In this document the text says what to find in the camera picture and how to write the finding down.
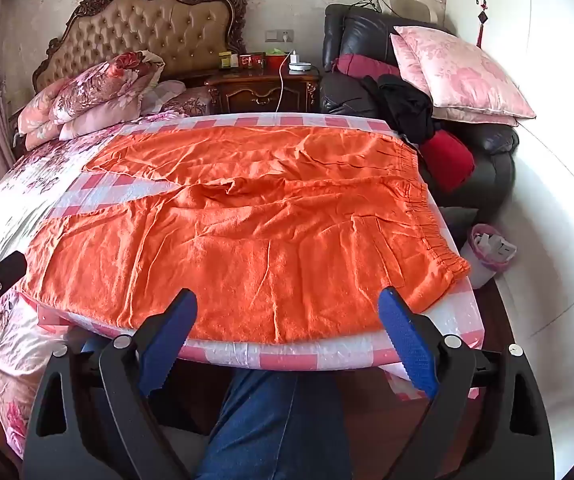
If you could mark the white round device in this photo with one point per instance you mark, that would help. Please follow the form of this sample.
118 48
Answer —
299 66

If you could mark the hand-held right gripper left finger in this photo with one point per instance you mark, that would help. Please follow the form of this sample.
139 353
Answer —
172 340

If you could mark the red knot wall ornament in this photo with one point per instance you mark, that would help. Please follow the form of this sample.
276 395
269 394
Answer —
480 20

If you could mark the waste bin with pink bag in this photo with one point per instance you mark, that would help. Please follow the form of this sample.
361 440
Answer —
477 270

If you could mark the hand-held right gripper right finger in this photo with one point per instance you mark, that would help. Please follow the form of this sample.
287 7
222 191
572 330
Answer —
407 340

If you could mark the beige cushion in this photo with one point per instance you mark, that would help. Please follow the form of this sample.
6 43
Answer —
414 9

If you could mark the orange towel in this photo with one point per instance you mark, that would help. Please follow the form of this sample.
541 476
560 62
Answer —
267 220

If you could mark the carved wooden nightstand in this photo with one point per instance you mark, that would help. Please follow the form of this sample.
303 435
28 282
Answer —
257 90

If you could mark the tufted wooden headboard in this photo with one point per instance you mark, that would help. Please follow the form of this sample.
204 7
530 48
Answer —
157 25

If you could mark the maroon cushion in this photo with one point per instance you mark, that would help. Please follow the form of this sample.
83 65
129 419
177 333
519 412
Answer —
367 66

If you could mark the white striped pillow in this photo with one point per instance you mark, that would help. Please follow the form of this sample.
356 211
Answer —
159 94

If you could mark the black leather armchair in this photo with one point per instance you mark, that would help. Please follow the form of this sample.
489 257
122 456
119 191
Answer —
487 160

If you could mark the red container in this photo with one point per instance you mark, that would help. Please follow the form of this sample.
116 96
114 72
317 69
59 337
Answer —
277 63

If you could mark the pink floral pillow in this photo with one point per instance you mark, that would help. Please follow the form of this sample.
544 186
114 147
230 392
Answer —
462 75
467 116

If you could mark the black garment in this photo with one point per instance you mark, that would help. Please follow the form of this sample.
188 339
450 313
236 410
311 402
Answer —
402 105

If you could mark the wall power outlet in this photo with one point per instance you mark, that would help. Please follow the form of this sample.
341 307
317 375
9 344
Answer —
279 35

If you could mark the yellow green box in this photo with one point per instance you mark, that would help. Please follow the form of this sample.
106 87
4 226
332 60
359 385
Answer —
225 60

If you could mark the folded floral quilt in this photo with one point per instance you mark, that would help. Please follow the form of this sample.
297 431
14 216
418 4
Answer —
97 92

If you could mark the person's leg in blue jeans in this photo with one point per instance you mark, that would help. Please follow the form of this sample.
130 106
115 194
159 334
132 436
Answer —
272 425

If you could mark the maroon floral pillow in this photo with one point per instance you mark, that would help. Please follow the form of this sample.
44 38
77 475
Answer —
192 102

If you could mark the red box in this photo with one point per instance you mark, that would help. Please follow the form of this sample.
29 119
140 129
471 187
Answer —
253 61

